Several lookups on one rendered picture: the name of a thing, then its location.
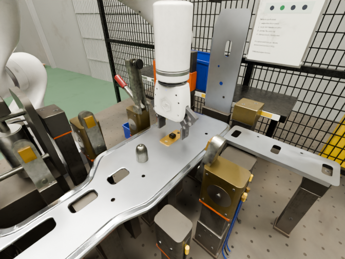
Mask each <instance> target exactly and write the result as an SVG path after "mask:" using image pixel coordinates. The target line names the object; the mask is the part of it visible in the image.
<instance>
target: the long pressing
mask: <svg viewBox="0 0 345 259"><path fill-rule="evenodd" d="M193 112H194V113H195V114H196V115H197V116H198V117H199V119H198V120H197V122H196V123H195V124H193V125H192V126H190V127H189V135H188V137H186V138H185V139H183V140H180V138H179V139H178V140H177V141H175V142H174V143H172V144H171V145H170V146H166V145H164V144H163V143H161V142H160V140H161V139H162V138H164V137H165V136H167V135H168V134H170V133H171V132H173V131H174V130H179V131H180V129H181V128H182V126H181V124H180V123H179V122H174V121H172V120H170V119H168V118H166V125H165V126H163V127H162V128H158V122H156V123H155V124H153V125H151V126H149V127H147V128H146V129H144V130H142V131H140V132H138V133H137V134H135V135H133V136H131V137H129V138H128V139H126V140H124V141H122V142H121V143H119V144H117V145H115V146H113V147H112V148H110V149H108V150H106V151H104V152H103V153H101V154H100V155H98V156H97V157H96V158H95V160H94V161H93V164H92V166H91V168H90V171H89V173H88V175H87V177H86V179H85V180H84V182H83V183H81V184H80V185H79V186H78V187H76V188H74V189H73V190H71V191H70V192H68V193H67V194H65V195H63V196H62V197H60V198H59V199H57V200H55V201H54V202H52V203H51V204H49V205H48V206H46V207H44V208H43V209H41V210H39V211H38V212H36V213H35V214H33V215H32V216H30V217H28V218H27V219H26V220H24V221H22V222H21V223H19V224H17V225H14V226H12V227H8V228H2V229H0V252H1V251H2V250H4V249H5V248H7V247H8V246H10V245H11V244H12V243H14V242H15V241H17V240H18V239H20V238H21V237H23V236H24V235H26V234H27V233H29V232H30V231H32V230H33V229H35V228H36V227H37V226H39V225H40V224H42V223H43V222H45V221H46V220H48V219H53V220H54V222H55V223H56V226H55V228H54V229H53V230H52V231H50V232H49V233H48V234H46V235H45V236H44V237H42V238H41V239H39V240H38V241H37V242H36V243H34V244H33V245H31V246H30V247H29V248H27V249H26V250H25V251H23V252H22V253H20V254H19V255H18V256H16V257H15V258H14V259H82V258H83V257H84V256H86V255H87V254H88V253H89V252H90V251H91V250H92V249H93V248H94V247H95V246H96V245H98V244H99V243H100V242H101V241H102V240H103V239H104V238H105V237H106V236H107V235H108V234H109V233H111V232H112V231H113V230H114V229H115V228H116V227H117V226H119V225H120V224H122V223H124V222H126V221H128V220H130V219H132V218H135V217H137V216H139V215H141V214H144V213H146V212H148V211H150V210H151V209H153V208H154V207H155V206H156V205H157V204H158V203H159V202H160V201H161V200H162V199H163V198H164V197H165V196H166V195H167V194H168V193H169V192H170V191H171V190H172V189H173V188H174V187H175V186H176V185H177V184H178V183H179V182H180V181H181V180H182V179H183V178H184V177H185V176H186V175H187V174H188V173H189V172H190V171H191V170H192V169H193V168H194V167H195V166H196V165H197V164H198V163H199V162H200V161H201V160H202V159H203V157H204V155H205V152H206V151H205V147H206V145H207V143H208V141H209V140H210V139H211V138H212V137H213V136H216V135H217V134H219V135H220V136H222V137H224V135H225V134H227V133H228V132H229V131H230V130H231V127H230V125H228V124H227V123H225V122H223V121H220V120H217V119H214V118H212V117H209V116H206V115H204V114H201V113H198V112H196V111H193ZM205 133H207V135H206V134H205ZM138 144H144V145H145V146H146V147H147V151H148V161H146V162H145V163H139V162H137V159H136V147H137V145H138ZM121 169H125V170H127V171H128V172H129V175H127V176H126V177H125V178H123V179H122V180H121V181H119V182H118V183H116V184H110V183H109V182H108V178H109V177H111V176H112V175H114V174H115V173H117V172H118V171H120V170H121ZM142 175H145V177H142ZM92 190H93V191H95V192H96V193H97V195H98V196H97V198H96V199H95V200H93V201H92V202H90V203H89V204H88V205H86V206H85V207H84V208H82V209H81V210H79V211H78V212H76V213H72V212H71V211H70V209H69V206H70V204H71V203H73V202H74V201H76V200H77V199H79V198H80V197H82V196H83V195H85V194H86V193H87V192H89V191H92ZM112 198H115V201H114V202H111V199H112Z"/></svg>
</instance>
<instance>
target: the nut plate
mask: <svg viewBox="0 0 345 259"><path fill-rule="evenodd" d="M178 132H180V131H179V130H177V129H176V130H174V131H173V132H171V133H170V134H168V135H167V136H165V137H164V138H162V139H161V140H160V142H161V143H163V144H164V145H166V146H170V145H171V144H172V143H174V142H175V141H177V140H178V139H179V138H180V133H179V134H178ZM172 133H173V134H174V135H173V136H172V135H171V134H172ZM165 141H167V142H165Z"/></svg>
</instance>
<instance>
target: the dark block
mask: <svg viewBox="0 0 345 259"><path fill-rule="evenodd" d="M36 112H37V114H38V116H39V118H40V120H41V122H42V124H43V126H44V128H45V130H46V132H47V133H48V135H49V137H50V139H51V141H52V143H53V144H54V146H55V148H56V150H57V152H58V154H59V156H60V158H61V160H62V162H63V164H64V166H65V168H66V170H67V172H68V174H69V176H70V178H71V180H72V182H73V184H74V186H75V187H76V186H78V185H79V184H81V183H82V182H84V180H85V179H86V177H87V175H88V173H87V170H86V168H85V165H84V163H83V161H82V158H81V155H80V153H79V150H78V148H77V146H76V143H75V141H74V138H73V136H72V134H71V132H72V129H71V126H70V124H69V121H68V119H67V116H66V114H65V112H64V111H63V110H62V109H61V108H59V107H58V106H57V105H55V104H51V105H48V106H45V107H41V108H38V109H36Z"/></svg>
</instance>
